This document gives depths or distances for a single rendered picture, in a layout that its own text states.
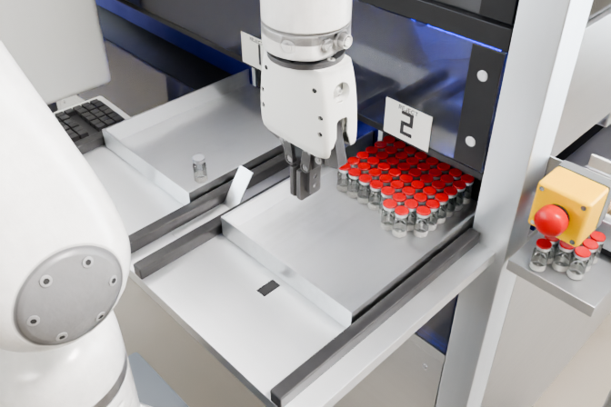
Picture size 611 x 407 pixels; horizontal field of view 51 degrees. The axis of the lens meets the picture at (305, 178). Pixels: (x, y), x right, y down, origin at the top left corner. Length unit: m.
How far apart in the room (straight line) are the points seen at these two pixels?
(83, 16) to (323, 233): 0.80
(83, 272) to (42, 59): 1.11
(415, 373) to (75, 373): 0.84
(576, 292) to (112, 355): 0.63
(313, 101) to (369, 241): 0.39
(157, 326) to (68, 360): 1.50
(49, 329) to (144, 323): 1.64
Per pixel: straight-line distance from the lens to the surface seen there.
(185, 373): 1.91
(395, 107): 0.96
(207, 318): 0.85
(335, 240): 0.95
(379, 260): 0.92
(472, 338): 1.11
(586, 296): 0.95
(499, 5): 0.82
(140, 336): 2.03
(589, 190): 0.87
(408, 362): 1.27
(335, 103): 0.60
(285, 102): 0.63
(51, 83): 1.52
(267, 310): 0.85
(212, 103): 1.29
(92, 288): 0.42
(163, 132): 1.22
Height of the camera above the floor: 1.52
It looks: 36 degrees down
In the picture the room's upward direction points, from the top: straight up
